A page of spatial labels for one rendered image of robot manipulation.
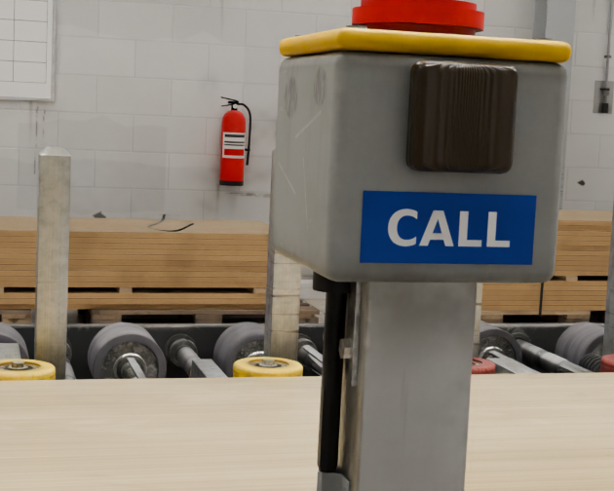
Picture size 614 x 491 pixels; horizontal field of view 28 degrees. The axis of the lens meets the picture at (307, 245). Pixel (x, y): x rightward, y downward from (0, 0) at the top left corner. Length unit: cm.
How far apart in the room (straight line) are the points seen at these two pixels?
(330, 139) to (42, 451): 77
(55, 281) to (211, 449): 43
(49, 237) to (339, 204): 112
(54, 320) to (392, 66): 114
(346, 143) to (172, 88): 725
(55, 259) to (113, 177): 612
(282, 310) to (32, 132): 607
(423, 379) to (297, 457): 70
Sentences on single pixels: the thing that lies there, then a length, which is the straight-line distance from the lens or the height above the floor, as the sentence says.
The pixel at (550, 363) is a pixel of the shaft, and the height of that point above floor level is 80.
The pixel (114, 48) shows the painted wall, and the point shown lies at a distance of 754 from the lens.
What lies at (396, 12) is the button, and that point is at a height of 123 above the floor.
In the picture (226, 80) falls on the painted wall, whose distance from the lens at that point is 764.
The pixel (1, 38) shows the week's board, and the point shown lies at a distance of 748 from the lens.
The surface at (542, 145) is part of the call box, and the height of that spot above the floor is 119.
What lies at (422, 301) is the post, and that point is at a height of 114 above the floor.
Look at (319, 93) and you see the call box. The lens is 35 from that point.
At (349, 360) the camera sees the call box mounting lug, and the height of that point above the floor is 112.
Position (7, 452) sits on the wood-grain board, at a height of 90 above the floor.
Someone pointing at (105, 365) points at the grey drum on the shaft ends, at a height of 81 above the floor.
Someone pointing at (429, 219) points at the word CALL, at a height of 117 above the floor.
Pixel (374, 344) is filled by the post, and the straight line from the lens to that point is 36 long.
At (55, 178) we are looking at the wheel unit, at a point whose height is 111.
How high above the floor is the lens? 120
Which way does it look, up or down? 6 degrees down
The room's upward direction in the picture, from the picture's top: 3 degrees clockwise
